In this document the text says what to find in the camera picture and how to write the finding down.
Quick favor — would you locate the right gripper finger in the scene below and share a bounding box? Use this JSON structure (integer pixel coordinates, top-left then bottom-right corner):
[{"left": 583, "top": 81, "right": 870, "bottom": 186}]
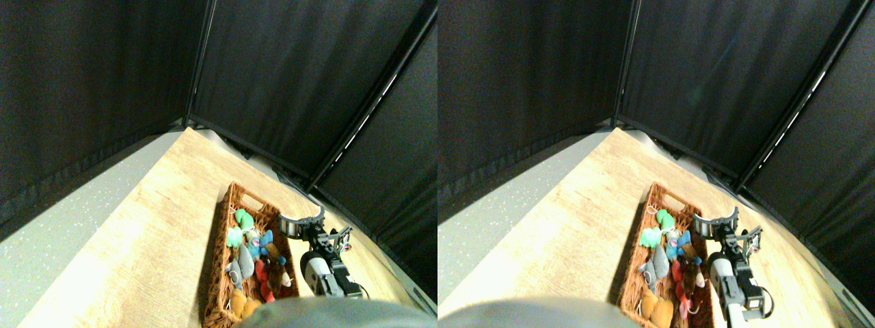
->
[
  {"left": 692, "top": 213, "right": 716, "bottom": 239},
  {"left": 278, "top": 213, "right": 303, "bottom": 239},
  {"left": 304, "top": 204, "right": 327, "bottom": 232},
  {"left": 717, "top": 206, "right": 741, "bottom": 232}
]

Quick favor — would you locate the brown plush toy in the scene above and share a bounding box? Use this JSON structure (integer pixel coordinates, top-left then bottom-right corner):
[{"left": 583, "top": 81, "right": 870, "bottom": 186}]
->
[
  {"left": 679, "top": 256, "right": 705, "bottom": 292},
  {"left": 264, "top": 254, "right": 294, "bottom": 292}
]

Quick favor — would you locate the red toy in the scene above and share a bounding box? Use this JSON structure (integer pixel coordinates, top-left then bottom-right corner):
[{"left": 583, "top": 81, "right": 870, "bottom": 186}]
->
[
  {"left": 671, "top": 260, "right": 694, "bottom": 319},
  {"left": 254, "top": 260, "right": 278, "bottom": 303}
]

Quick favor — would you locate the orange plush toy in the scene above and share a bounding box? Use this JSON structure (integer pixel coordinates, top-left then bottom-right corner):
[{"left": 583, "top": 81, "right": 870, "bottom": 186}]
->
[
  {"left": 228, "top": 288, "right": 265, "bottom": 319},
  {"left": 641, "top": 290, "right": 675, "bottom": 328}
]

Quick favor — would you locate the black curtain stand foot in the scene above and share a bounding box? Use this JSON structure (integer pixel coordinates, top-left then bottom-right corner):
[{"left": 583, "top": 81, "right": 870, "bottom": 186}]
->
[
  {"left": 703, "top": 167, "right": 739, "bottom": 193},
  {"left": 273, "top": 167, "right": 312, "bottom": 193},
  {"left": 651, "top": 135, "right": 682, "bottom": 160},
  {"left": 222, "top": 135, "right": 254, "bottom": 160}
]

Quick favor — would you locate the brown wicker basket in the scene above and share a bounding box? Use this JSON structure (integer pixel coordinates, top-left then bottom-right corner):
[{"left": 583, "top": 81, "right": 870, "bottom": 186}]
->
[
  {"left": 617, "top": 181, "right": 716, "bottom": 328},
  {"left": 202, "top": 181, "right": 302, "bottom": 327}
]

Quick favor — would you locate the black curtain stand pole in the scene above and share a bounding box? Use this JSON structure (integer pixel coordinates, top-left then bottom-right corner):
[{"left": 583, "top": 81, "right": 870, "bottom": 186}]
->
[
  {"left": 733, "top": 0, "right": 873, "bottom": 193},
  {"left": 183, "top": 0, "right": 219, "bottom": 131},
  {"left": 612, "top": 0, "right": 644, "bottom": 131},
  {"left": 306, "top": 5, "right": 438, "bottom": 193}
]

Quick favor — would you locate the black bracket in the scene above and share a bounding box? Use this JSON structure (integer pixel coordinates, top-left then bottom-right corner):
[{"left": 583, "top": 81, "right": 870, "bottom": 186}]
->
[{"left": 740, "top": 226, "right": 764, "bottom": 258}]

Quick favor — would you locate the black wire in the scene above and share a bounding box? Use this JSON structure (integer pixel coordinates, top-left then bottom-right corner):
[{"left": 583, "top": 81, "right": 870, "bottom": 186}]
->
[{"left": 757, "top": 286, "right": 776, "bottom": 319}]

